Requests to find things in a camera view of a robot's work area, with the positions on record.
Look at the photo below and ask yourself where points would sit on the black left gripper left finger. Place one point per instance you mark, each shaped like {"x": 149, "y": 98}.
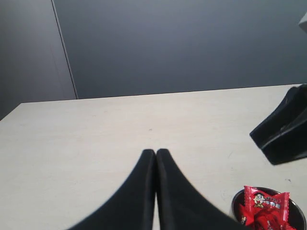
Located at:
{"x": 131, "y": 207}

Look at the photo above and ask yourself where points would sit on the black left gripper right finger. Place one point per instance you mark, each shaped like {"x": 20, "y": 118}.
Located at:
{"x": 180, "y": 205}

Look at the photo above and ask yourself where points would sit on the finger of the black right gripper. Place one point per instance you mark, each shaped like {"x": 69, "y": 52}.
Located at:
{"x": 288, "y": 144}
{"x": 292, "y": 105}

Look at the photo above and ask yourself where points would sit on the red candies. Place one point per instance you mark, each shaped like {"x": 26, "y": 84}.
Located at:
{"x": 263, "y": 211}

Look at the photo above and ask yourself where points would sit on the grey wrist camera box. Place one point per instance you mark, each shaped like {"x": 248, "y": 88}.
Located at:
{"x": 303, "y": 23}

